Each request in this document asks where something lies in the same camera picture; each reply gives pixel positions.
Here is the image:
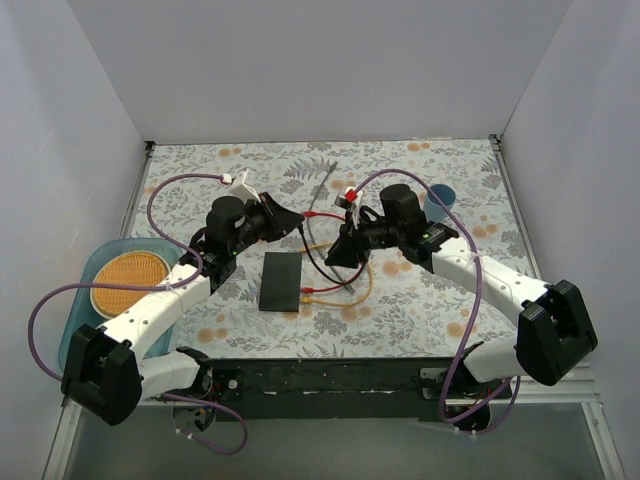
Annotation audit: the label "black ethernet cable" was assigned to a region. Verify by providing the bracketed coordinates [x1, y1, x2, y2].
[296, 224, 366, 287]

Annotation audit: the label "red ethernet cable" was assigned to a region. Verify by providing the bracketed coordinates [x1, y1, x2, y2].
[302, 210, 366, 293]

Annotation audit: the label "black network switch box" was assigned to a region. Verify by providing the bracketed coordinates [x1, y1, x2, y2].
[258, 252, 302, 313]

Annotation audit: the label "yellow ethernet cable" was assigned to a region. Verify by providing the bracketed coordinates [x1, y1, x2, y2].
[301, 241, 376, 307]

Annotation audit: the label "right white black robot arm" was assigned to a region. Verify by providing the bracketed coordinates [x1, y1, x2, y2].
[326, 184, 598, 398]

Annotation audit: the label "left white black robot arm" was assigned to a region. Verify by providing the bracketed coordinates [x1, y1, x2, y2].
[61, 193, 304, 426]

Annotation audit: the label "blue plastic cup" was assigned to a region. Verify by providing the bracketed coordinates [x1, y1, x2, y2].
[423, 184, 456, 222]

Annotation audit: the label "floral patterned table mat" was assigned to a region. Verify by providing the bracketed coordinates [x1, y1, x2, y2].
[132, 139, 535, 358]

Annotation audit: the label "orange woven round plate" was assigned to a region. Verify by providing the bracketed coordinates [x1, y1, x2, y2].
[90, 251, 169, 319]

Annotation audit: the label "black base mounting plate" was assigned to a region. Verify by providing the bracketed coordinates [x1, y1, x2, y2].
[155, 349, 516, 435]

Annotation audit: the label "teal plastic tray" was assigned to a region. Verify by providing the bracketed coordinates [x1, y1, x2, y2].
[58, 238, 182, 370]

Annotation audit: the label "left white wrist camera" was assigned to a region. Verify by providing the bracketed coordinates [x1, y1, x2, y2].
[229, 169, 260, 202]

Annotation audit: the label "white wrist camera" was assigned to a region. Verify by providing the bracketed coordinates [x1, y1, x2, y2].
[334, 187, 363, 225]
[229, 169, 260, 202]

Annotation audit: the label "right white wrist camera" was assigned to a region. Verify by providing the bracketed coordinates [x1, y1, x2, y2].
[334, 187, 363, 225]

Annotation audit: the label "grey ethernet cable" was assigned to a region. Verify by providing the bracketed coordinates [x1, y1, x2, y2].
[305, 160, 356, 296]

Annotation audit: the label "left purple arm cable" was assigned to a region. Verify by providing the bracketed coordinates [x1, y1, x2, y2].
[28, 172, 250, 456]

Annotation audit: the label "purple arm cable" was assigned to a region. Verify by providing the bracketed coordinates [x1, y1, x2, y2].
[28, 172, 250, 456]
[349, 168, 521, 434]

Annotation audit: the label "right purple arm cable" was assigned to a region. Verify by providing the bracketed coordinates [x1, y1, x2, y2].
[349, 168, 521, 434]

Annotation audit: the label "aluminium frame rail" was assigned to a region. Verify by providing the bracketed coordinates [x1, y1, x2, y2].
[113, 364, 600, 425]

